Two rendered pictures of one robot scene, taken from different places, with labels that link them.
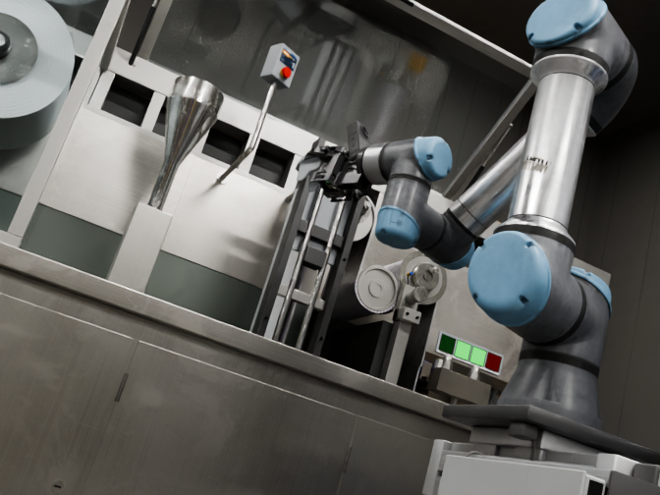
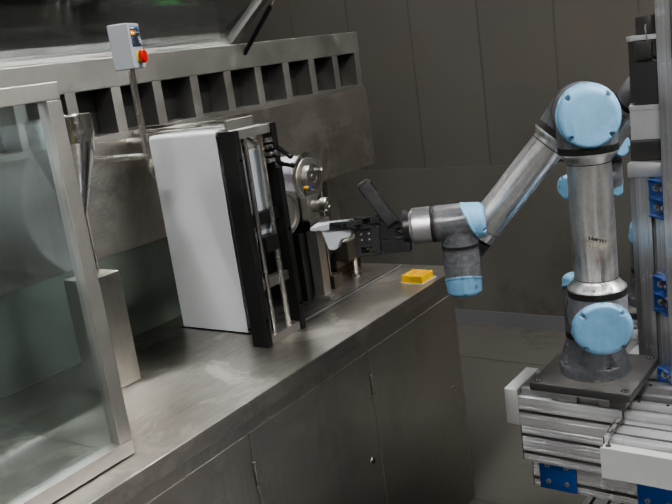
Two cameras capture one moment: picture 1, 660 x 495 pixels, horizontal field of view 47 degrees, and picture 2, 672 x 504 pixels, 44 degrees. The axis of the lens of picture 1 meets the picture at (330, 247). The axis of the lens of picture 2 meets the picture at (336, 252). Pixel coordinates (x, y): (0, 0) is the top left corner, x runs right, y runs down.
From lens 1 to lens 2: 1.42 m
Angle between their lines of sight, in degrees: 47
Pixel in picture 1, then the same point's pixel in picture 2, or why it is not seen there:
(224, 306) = (132, 281)
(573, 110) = (610, 192)
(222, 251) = (106, 234)
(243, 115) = (47, 77)
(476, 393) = not seen: hidden behind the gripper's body
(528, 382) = (596, 360)
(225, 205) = not seen: hidden behind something
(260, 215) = (116, 175)
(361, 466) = (379, 380)
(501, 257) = (602, 323)
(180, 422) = (293, 458)
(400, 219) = (476, 283)
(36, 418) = not seen: outside the picture
